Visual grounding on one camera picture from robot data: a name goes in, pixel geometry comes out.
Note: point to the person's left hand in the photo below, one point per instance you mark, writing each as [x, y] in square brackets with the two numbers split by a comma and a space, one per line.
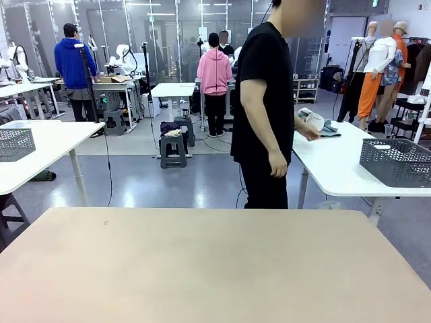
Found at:
[309, 133]

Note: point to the black tripod with white cap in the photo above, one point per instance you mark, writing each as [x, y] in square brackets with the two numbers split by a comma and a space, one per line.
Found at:
[88, 84]

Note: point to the purple and beige clothes pile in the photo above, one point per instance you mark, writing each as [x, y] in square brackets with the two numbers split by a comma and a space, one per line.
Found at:
[170, 128]

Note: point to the open cardboard box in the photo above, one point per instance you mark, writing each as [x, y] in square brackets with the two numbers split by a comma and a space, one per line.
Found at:
[112, 79]

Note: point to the person's left forearm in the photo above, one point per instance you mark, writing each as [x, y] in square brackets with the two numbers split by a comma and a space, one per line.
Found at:
[299, 121]

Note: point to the wooden shoe shelf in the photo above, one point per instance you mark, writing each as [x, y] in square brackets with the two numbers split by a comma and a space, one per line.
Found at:
[306, 91]

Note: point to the mannequin with white shirt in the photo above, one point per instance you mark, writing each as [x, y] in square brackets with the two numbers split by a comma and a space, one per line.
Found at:
[384, 54]

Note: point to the person in pink hoodie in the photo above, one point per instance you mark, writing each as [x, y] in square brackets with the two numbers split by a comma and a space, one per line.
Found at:
[213, 74]

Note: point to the white metal frame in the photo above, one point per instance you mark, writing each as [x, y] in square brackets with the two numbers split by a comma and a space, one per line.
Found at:
[425, 114]

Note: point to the grey metal workbench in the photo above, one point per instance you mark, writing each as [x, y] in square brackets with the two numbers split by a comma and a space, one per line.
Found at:
[114, 88]

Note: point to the grey plastic step stool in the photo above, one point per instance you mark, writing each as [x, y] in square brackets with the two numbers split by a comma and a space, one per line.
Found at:
[187, 129]
[114, 121]
[173, 151]

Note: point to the person in black t-shirt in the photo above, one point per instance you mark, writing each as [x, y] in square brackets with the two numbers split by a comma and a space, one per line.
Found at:
[262, 84]

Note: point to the person in dark top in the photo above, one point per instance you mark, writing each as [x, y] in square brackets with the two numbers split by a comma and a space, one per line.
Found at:
[227, 48]

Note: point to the person's right hand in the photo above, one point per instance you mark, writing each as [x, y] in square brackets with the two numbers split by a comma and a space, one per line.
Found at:
[279, 165]

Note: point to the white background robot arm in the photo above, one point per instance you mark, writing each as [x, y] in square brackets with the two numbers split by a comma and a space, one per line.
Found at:
[123, 57]

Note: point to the mannequin with beige cap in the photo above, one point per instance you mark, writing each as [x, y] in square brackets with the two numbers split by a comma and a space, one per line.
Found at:
[400, 43]

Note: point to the clothes rack with dark clothes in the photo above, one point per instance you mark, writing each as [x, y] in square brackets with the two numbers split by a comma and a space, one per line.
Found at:
[417, 64]

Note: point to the black trolley cart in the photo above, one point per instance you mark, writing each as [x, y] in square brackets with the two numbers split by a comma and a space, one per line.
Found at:
[409, 111]

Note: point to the black stool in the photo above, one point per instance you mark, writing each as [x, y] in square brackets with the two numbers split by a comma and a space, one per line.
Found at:
[8, 208]

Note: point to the white towel with loop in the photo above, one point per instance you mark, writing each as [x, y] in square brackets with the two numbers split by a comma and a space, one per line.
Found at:
[314, 119]

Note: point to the person's right forearm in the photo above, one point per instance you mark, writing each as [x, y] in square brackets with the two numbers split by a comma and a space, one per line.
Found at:
[262, 131]

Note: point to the white standing desk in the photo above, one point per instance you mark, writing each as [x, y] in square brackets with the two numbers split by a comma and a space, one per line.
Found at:
[173, 90]

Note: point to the slim black tripod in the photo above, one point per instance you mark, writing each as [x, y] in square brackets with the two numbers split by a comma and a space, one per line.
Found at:
[146, 74]

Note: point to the white long table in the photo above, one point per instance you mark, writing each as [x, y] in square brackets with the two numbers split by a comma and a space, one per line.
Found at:
[23, 88]

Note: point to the person in blue hoodie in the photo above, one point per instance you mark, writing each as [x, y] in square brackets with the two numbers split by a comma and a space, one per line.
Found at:
[72, 64]

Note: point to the black suitcase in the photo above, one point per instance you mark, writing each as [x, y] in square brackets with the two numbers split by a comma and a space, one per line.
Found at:
[331, 79]

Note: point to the dark green bag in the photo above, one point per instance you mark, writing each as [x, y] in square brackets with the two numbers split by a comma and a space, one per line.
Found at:
[43, 175]

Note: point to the grey plastic lattice basket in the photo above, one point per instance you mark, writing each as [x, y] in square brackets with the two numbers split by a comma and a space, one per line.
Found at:
[17, 144]
[394, 161]

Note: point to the black light stand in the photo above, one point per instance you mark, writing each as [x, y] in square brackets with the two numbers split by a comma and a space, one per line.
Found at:
[347, 87]

